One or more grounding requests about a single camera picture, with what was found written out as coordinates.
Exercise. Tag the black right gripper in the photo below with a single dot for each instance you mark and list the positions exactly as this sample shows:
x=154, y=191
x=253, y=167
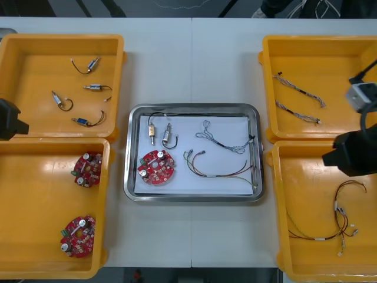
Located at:
x=360, y=153

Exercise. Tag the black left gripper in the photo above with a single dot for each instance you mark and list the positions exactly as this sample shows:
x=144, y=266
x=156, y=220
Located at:
x=7, y=129

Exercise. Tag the round red circuit board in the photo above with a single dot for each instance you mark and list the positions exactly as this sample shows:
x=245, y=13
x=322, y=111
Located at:
x=159, y=177
x=92, y=177
x=84, y=244

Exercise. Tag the yellow-orange plastic bin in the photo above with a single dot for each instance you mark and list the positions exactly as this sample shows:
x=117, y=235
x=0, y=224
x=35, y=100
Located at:
x=309, y=59
x=35, y=191
x=35, y=73
x=309, y=191

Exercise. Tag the black stand leg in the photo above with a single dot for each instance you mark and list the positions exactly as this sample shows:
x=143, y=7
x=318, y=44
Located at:
x=115, y=10
x=226, y=9

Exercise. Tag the steel tray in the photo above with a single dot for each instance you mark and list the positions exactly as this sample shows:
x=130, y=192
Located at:
x=194, y=107

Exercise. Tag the person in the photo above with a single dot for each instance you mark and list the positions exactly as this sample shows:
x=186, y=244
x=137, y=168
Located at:
x=277, y=6

